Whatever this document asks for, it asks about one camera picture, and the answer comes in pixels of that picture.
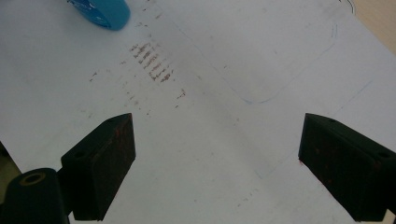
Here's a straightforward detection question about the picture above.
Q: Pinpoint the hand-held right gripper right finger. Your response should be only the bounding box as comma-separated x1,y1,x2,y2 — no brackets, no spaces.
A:
297,112,396,222

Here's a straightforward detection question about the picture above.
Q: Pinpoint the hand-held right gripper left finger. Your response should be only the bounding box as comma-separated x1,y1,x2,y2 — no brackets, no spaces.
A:
60,112,137,222

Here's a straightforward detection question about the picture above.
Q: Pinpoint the blue plastic bottle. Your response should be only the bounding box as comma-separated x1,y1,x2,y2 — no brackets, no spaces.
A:
66,0,132,32

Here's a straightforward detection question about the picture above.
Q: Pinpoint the white table mat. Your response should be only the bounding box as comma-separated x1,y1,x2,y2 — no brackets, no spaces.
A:
0,0,396,224

